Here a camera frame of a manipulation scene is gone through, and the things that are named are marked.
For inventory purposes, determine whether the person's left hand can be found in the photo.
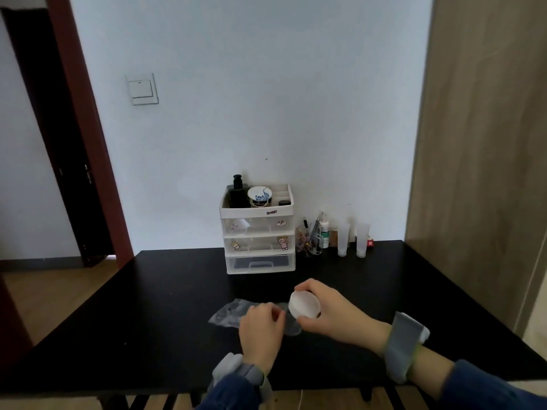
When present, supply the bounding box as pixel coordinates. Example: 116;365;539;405
238;302;287;375

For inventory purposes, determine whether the person's right hand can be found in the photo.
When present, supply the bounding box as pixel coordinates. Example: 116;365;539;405
293;278;392;353

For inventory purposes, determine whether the white round jar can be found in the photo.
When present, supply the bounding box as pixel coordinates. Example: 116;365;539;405
288;290;321;320

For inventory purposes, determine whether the clear plastic bag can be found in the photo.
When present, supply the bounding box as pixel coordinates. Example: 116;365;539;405
208;298;303;337

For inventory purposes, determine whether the person's right forearm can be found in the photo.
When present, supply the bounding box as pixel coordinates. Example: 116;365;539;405
408;343;547;410

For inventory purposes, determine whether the person's left forearm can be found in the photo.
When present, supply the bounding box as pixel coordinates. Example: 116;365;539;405
200;371;266;410

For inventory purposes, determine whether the white plastic drawer organizer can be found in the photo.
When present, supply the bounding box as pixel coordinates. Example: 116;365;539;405
219;183;297;275

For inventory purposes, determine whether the grey left wrist band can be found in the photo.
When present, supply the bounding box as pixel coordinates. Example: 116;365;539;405
208;352;274;403

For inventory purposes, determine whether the grey wrist band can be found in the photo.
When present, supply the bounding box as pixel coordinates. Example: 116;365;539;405
208;352;274;403
383;311;430;385

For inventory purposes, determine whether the clear pen holder cup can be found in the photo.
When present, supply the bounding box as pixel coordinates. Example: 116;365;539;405
296;225;324;256

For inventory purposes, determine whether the white cosmetic tube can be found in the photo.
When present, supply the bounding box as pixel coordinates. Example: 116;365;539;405
336;222;351;257
356;222;371;258

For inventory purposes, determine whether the silver pen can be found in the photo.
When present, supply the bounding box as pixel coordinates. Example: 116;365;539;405
311;212;325;247

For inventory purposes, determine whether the grey right wrist band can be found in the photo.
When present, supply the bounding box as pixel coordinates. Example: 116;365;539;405
383;311;430;385

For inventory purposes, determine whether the blue and white porcelain jar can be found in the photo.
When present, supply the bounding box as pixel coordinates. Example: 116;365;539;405
247;186;273;208

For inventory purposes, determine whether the black pump bottle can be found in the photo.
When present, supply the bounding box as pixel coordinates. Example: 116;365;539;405
227;174;250;209

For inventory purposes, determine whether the light wooden wardrobe panel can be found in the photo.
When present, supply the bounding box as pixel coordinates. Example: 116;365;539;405
403;0;547;339

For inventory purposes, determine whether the dark wooden door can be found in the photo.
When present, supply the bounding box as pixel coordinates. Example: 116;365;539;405
0;7;115;268

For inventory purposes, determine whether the red-brown door frame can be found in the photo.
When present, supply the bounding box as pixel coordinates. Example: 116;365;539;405
44;0;136;269

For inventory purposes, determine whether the white light switch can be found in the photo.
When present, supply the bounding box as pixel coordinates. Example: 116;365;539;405
126;73;160;106

